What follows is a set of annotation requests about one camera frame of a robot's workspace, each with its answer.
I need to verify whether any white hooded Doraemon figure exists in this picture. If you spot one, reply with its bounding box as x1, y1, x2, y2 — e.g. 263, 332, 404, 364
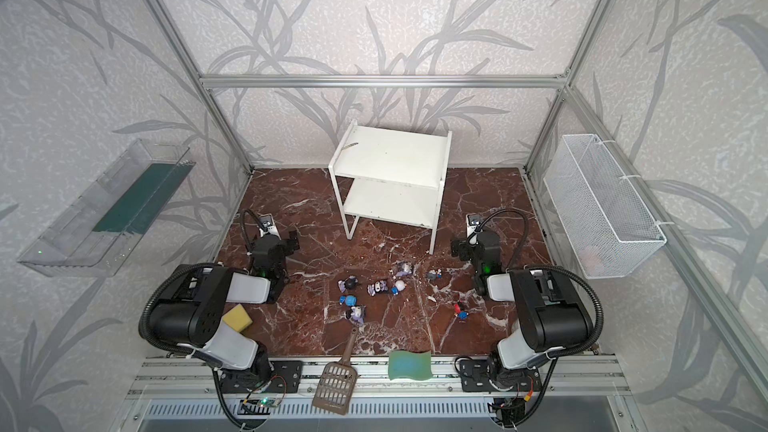
391, 280, 406, 295

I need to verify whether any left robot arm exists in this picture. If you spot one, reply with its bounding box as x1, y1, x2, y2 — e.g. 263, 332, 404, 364
138, 230, 300, 390

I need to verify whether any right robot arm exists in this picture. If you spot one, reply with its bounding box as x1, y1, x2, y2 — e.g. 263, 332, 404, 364
451, 220, 605, 394

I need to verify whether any white two-tier metal shelf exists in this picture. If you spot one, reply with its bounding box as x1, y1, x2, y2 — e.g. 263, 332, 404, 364
328, 122, 452, 254

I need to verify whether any red hat Doraemon figure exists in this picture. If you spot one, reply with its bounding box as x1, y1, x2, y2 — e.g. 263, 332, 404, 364
454, 303, 469, 321

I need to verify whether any yellow green sponge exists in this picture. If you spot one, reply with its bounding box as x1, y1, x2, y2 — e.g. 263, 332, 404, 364
222, 304, 253, 333

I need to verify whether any purple dress Kuromi figure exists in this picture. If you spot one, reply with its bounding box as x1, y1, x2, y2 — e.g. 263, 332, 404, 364
393, 262, 414, 279

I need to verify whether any black Kuromi figure lying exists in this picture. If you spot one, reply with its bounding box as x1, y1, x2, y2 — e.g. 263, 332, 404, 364
337, 276, 359, 294

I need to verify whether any purple striped Kuromi figure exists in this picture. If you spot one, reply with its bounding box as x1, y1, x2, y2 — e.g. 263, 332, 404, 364
344, 306, 365, 325

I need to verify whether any purple bat Kuromi figure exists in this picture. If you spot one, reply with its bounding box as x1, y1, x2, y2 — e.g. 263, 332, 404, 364
367, 280, 390, 297

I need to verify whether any green wavy sponge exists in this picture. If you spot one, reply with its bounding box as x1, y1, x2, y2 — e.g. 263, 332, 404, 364
388, 350, 433, 381

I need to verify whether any brown plastic litter scoop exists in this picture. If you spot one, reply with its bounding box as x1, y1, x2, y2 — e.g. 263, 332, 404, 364
312, 328, 358, 415

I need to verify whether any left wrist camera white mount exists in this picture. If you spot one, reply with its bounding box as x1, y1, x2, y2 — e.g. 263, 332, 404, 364
258, 214, 280, 237

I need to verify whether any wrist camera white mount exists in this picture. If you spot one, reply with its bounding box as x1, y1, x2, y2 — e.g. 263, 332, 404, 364
258, 214, 280, 237
466, 214, 483, 246

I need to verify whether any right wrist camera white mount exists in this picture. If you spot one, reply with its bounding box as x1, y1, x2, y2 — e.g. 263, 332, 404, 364
466, 214, 483, 246

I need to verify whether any white wire mesh basket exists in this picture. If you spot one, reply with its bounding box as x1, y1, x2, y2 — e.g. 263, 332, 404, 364
544, 134, 667, 279

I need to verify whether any clear plastic wall tray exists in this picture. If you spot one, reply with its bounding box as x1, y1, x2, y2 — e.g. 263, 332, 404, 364
18, 139, 196, 278

